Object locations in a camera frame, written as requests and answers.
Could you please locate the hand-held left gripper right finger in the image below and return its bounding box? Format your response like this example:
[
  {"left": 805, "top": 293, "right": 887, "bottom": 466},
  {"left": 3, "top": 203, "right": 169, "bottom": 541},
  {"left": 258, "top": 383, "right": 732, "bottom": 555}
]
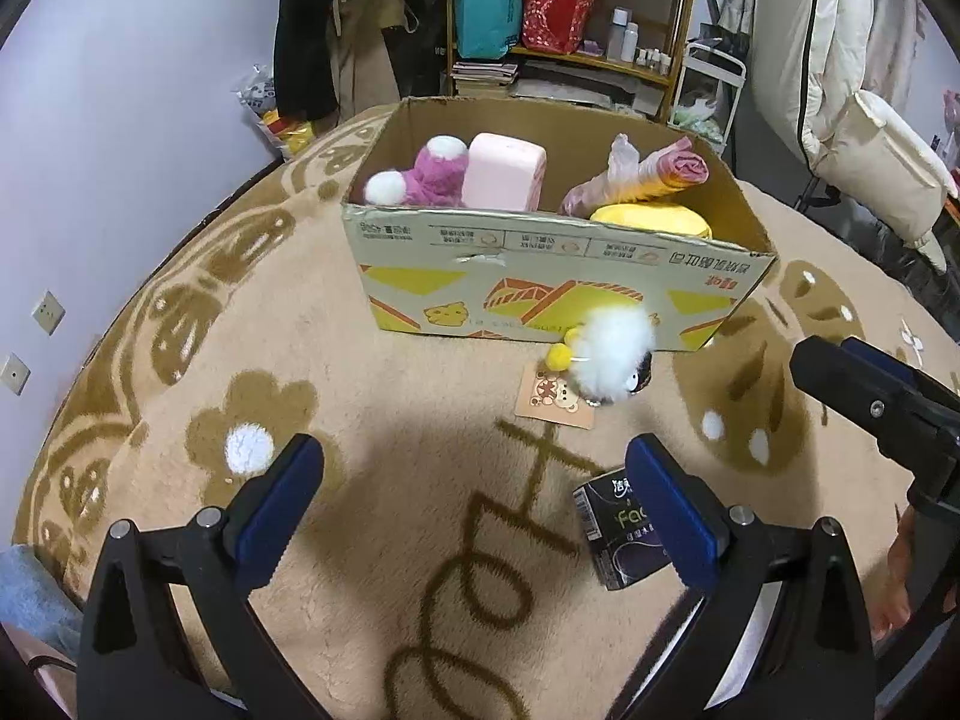
[{"left": 626, "top": 433, "right": 877, "bottom": 720}]

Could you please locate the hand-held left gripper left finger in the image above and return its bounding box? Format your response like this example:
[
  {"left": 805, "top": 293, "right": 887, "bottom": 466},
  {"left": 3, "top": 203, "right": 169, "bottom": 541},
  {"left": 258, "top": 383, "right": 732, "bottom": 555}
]
[{"left": 79, "top": 433, "right": 331, "bottom": 720}]

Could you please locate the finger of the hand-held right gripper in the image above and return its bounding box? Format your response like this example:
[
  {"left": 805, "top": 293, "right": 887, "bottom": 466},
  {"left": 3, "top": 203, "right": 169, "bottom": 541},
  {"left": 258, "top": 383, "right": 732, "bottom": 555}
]
[
  {"left": 789, "top": 336, "right": 938, "bottom": 458},
  {"left": 838, "top": 336, "right": 960, "bottom": 402}
]

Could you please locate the black tissue packet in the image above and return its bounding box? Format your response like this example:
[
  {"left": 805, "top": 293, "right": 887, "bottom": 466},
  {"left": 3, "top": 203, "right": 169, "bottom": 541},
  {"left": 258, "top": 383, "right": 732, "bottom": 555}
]
[{"left": 572, "top": 474, "right": 676, "bottom": 592}]

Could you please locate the white fluffy keychain toy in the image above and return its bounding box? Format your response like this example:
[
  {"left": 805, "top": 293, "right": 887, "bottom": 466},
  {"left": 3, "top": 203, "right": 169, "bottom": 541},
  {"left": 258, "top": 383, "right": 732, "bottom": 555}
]
[{"left": 544, "top": 306, "right": 657, "bottom": 410}]

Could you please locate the yellow dog plush toy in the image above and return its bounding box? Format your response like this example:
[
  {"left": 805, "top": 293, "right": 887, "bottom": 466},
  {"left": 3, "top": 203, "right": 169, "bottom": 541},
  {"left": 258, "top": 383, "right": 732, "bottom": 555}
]
[{"left": 589, "top": 169, "right": 713, "bottom": 241}]

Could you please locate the pink plastic bundle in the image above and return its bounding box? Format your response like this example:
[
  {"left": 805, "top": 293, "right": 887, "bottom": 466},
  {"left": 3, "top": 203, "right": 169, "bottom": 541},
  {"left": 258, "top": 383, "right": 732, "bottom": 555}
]
[{"left": 559, "top": 133, "right": 710, "bottom": 215}]

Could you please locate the printed cardboard box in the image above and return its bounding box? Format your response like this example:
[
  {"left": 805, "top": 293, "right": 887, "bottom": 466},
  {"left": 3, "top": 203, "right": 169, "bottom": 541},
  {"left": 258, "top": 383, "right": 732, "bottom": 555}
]
[{"left": 341, "top": 96, "right": 779, "bottom": 353}]

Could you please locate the purple and white plush toy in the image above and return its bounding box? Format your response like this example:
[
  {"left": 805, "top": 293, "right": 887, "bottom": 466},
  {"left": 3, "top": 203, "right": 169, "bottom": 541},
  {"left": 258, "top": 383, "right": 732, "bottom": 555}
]
[{"left": 364, "top": 135, "right": 472, "bottom": 207}]

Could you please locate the pink rectangular block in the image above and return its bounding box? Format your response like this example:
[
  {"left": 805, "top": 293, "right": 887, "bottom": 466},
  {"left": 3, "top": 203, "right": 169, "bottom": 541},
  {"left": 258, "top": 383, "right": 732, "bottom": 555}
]
[{"left": 461, "top": 133, "right": 548, "bottom": 212}]

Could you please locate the person's right hand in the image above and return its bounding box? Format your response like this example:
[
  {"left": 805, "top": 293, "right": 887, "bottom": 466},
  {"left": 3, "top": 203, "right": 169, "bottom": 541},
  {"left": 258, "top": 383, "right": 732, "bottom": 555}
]
[{"left": 885, "top": 502, "right": 931, "bottom": 638}]

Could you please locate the bear print card tag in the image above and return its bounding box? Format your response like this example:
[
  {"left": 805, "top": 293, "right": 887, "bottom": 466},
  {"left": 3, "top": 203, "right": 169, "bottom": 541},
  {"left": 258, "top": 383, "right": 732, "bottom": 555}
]
[{"left": 516, "top": 371, "right": 601, "bottom": 425}]

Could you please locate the grey blue cloth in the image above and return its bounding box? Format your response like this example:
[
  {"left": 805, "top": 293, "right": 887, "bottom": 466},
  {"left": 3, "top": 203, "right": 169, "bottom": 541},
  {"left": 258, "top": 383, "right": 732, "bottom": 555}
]
[{"left": 0, "top": 546, "right": 83, "bottom": 635}]

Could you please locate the pale green cloth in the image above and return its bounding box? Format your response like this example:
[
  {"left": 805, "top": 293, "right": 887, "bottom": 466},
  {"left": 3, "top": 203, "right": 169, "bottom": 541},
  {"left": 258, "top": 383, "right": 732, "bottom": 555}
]
[{"left": 679, "top": 94, "right": 728, "bottom": 136}]

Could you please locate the cream puffer coat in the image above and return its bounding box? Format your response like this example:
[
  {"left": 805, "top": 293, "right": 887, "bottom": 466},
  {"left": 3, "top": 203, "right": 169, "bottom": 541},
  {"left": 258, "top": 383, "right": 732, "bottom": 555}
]
[{"left": 754, "top": 0, "right": 960, "bottom": 275}]

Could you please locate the white trolley cart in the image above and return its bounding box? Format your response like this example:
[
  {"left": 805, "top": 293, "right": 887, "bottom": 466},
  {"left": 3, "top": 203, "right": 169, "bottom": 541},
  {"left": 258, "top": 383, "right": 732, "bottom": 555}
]
[{"left": 671, "top": 41, "right": 747, "bottom": 143}]

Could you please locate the yellow and red plastic bag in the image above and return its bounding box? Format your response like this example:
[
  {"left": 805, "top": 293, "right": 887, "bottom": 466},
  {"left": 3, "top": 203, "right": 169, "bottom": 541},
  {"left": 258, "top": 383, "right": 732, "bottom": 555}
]
[{"left": 259, "top": 109, "right": 316, "bottom": 160}]

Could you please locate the pile of books and papers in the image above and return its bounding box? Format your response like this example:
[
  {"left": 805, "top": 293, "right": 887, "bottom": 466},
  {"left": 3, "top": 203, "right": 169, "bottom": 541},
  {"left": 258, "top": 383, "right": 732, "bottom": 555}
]
[{"left": 517, "top": 64, "right": 668, "bottom": 117}]

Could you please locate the wooden shelf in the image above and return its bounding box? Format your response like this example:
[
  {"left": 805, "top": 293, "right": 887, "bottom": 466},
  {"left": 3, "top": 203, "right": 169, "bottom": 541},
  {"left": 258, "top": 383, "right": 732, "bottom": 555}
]
[{"left": 446, "top": 0, "right": 702, "bottom": 125}]

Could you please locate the white printed plastic bag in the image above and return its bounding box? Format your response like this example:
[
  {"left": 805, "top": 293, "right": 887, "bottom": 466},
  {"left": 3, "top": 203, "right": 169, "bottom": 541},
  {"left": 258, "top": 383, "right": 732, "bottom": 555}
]
[{"left": 236, "top": 64, "right": 280, "bottom": 122}]

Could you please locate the black hanging coat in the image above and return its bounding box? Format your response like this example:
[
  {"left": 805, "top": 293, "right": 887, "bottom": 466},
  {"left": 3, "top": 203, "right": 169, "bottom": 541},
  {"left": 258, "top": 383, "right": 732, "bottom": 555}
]
[{"left": 274, "top": 0, "right": 338, "bottom": 121}]

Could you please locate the beige hanging coat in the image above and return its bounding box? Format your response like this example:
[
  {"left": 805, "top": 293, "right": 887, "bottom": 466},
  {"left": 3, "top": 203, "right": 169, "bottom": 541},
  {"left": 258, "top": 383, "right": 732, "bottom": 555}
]
[{"left": 330, "top": 0, "right": 410, "bottom": 117}]

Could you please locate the stack of books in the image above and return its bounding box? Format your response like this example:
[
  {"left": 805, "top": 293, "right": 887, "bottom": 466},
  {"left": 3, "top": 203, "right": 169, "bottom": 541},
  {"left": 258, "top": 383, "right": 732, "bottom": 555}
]
[{"left": 450, "top": 60, "right": 520, "bottom": 97}]

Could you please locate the red patterned bag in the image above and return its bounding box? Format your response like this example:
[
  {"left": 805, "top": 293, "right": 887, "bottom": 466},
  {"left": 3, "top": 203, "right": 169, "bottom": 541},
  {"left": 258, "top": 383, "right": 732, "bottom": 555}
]
[{"left": 521, "top": 0, "right": 597, "bottom": 55}]

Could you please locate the teal bag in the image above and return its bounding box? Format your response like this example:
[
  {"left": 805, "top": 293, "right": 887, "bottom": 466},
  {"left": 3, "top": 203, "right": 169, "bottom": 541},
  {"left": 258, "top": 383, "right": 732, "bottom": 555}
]
[{"left": 452, "top": 0, "right": 524, "bottom": 59}]

